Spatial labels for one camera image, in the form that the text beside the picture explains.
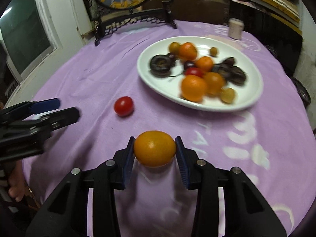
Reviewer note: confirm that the black carved ornament stand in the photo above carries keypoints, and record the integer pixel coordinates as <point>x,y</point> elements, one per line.
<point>105,22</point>

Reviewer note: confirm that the white oval plate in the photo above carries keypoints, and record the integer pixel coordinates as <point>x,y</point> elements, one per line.
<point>170,86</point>

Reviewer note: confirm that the black speaker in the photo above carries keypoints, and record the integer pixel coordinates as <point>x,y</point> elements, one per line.
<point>302,91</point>

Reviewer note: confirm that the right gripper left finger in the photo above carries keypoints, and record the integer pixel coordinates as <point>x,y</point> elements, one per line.
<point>64,213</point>

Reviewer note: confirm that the orange tangerine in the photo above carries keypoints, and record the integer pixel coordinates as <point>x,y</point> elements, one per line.
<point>215,82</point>
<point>204,63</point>
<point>154,148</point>
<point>193,88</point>
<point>187,51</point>

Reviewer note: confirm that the dark dried date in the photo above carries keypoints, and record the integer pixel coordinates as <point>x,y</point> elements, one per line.
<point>231,73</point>
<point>229,61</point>

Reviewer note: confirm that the small olive kumquat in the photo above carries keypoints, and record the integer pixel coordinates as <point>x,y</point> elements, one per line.
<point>213,51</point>

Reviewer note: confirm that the yellow-orange fruit on plate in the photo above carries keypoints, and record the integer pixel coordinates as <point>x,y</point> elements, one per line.
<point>174,48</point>

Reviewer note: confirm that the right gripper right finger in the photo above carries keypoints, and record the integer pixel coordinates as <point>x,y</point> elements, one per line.
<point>247,212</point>

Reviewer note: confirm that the window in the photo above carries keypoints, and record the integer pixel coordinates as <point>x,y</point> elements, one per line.
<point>25,35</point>

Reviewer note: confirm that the small yellow kumquat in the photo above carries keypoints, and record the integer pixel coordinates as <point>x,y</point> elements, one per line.
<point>227,95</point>

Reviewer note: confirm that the person's left hand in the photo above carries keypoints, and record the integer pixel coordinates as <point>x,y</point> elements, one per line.
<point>17,182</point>

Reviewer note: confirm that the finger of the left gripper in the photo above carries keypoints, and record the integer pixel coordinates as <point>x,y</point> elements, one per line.
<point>45,105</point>
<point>52,121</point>

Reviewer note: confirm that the red cherry tomato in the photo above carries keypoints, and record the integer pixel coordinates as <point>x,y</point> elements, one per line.
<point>124,106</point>
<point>194,71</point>

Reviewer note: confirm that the large dark plum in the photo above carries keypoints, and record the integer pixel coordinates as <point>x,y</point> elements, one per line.
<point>160,65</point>

